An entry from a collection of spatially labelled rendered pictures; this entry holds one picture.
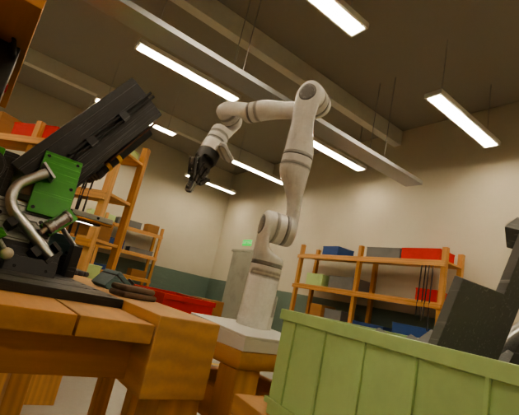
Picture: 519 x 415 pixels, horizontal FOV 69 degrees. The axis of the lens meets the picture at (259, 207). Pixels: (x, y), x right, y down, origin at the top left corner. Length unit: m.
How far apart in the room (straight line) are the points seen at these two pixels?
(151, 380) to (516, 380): 0.58
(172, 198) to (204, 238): 1.56
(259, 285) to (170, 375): 0.38
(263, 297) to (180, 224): 10.21
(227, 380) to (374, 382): 0.47
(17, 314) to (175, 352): 0.28
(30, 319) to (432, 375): 0.57
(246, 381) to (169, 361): 0.22
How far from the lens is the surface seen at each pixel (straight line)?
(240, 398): 0.77
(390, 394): 0.51
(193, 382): 0.83
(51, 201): 1.33
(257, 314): 1.07
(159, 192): 11.06
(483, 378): 0.45
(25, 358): 0.80
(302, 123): 1.16
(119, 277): 1.24
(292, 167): 1.12
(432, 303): 5.76
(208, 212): 11.65
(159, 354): 0.78
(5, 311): 0.70
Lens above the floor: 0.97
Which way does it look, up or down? 13 degrees up
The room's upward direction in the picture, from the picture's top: 13 degrees clockwise
